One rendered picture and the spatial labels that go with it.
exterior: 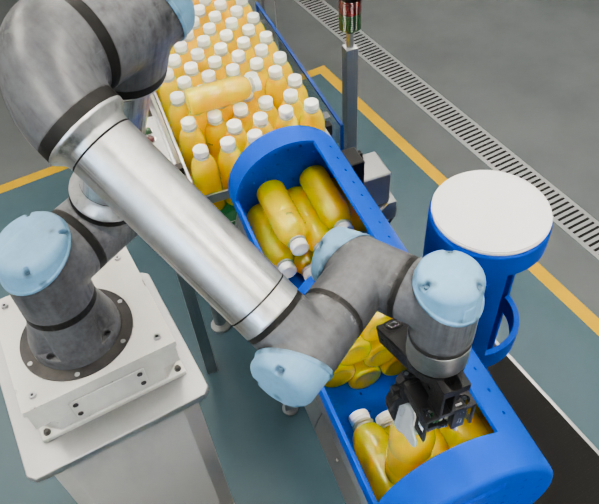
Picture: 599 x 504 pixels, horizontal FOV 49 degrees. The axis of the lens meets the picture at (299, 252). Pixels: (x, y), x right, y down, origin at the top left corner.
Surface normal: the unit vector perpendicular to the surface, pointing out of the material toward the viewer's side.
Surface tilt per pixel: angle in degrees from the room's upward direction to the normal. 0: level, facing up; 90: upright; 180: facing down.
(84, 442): 0
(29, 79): 46
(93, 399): 90
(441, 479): 23
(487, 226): 0
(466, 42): 0
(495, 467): 9
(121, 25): 68
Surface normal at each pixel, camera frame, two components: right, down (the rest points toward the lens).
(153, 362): 0.49, 0.64
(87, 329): 0.69, 0.22
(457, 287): -0.06, -0.68
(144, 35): 0.83, 0.36
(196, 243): 0.09, 0.10
